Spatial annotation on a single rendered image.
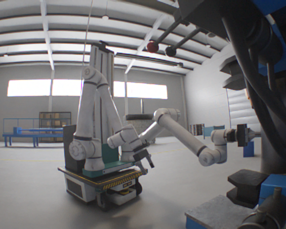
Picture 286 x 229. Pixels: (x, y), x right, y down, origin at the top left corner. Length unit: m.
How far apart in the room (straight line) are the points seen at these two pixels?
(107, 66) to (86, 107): 0.85
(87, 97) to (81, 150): 0.40
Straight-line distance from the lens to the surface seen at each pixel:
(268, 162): 0.78
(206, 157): 0.86
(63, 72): 14.41
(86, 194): 1.48
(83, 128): 1.16
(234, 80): 0.58
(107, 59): 1.93
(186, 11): 0.28
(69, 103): 13.49
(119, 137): 1.03
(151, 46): 0.41
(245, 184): 0.60
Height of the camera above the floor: 0.75
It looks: 6 degrees up
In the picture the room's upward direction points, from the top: 3 degrees counter-clockwise
